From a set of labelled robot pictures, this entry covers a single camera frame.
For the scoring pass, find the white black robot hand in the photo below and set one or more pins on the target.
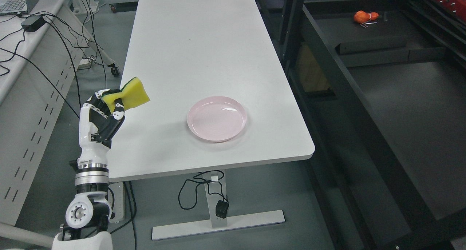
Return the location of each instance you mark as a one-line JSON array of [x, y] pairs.
[[97, 126]]

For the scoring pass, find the green yellow sponge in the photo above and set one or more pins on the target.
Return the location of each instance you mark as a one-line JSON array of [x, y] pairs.
[[131, 95]]

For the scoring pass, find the black metal shelf rack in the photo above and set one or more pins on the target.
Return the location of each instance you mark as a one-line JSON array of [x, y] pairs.
[[384, 102]]

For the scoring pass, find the white power strip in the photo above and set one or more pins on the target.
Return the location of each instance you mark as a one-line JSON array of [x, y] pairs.
[[84, 64]]

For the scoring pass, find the white floor socket strip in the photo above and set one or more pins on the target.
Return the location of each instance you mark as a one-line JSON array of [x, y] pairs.
[[117, 199]]

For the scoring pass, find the white perforated side desk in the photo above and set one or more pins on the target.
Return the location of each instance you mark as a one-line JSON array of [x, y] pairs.
[[37, 70]]

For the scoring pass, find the pink plate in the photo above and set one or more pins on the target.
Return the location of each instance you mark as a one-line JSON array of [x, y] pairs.
[[217, 119]]

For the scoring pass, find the black power adapter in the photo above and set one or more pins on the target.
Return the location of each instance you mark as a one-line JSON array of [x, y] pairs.
[[33, 23]]

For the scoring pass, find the white table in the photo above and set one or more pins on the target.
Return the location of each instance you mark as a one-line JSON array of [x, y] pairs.
[[184, 51]]

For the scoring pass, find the orange toy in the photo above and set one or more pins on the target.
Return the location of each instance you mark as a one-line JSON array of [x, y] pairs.
[[363, 17]]

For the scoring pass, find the black plug on cable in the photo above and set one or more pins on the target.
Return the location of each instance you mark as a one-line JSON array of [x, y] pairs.
[[221, 209]]

